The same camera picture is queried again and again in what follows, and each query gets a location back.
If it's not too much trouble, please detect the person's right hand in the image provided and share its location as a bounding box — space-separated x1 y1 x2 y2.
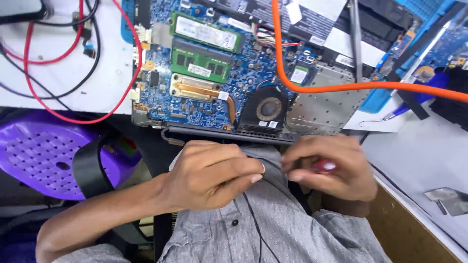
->
280 134 379 203

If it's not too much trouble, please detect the person's left hand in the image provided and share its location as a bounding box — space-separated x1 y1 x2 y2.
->
160 140 267 213

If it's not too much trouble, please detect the red handled screwdriver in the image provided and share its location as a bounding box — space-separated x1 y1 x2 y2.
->
311 160 337 174

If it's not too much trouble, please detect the thin black wire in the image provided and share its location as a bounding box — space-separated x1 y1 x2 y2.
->
241 155 283 263

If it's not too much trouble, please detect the black cooling fan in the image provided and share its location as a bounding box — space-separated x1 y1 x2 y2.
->
237 85 290 134

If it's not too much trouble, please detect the silver metal drive plate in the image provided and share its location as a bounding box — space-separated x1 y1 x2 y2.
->
285 61 371 136

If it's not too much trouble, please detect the white paper sheet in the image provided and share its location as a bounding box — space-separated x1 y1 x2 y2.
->
343 94 411 133

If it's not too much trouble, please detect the blue work mat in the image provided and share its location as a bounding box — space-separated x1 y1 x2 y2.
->
358 0 458 114

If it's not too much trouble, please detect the open laptop with blue motherboard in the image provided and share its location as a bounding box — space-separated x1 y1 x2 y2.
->
130 0 389 145

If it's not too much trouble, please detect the copper heat pipe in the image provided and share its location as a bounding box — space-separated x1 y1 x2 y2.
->
169 73 238 125

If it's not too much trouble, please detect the black flat strip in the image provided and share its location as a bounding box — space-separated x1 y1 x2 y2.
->
396 89 430 121

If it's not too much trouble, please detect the grey metal rod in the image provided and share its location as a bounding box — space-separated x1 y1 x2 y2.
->
348 0 363 83

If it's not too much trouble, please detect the blue pen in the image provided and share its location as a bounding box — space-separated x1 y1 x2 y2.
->
382 71 451 121

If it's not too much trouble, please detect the green memory module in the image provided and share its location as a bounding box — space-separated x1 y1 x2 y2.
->
170 38 233 84

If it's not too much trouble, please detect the black laptop battery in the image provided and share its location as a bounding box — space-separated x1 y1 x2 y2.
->
216 0 389 67

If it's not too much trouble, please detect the memory module with silver label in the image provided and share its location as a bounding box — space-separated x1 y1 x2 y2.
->
171 11 244 54

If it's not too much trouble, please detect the loose blue circuit board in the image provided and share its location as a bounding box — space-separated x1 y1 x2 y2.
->
412 22 468 85

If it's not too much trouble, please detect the purple plastic stool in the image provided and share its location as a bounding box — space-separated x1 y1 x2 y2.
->
0 110 143 201

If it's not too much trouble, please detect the black device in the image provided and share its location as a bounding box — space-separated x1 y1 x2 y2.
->
0 0 48 25

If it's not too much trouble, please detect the orange cable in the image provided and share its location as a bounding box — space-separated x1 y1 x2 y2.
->
271 0 468 104

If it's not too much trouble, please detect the silver metal bracket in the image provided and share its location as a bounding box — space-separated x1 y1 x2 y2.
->
424 187 468 217

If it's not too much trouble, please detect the red cable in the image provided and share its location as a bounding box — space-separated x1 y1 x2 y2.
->
3 0 143 125

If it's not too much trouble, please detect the black strap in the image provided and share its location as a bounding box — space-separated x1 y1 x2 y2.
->
72 134 118 200

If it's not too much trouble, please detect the black cable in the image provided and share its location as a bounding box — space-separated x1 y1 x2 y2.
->
0 0 102 111

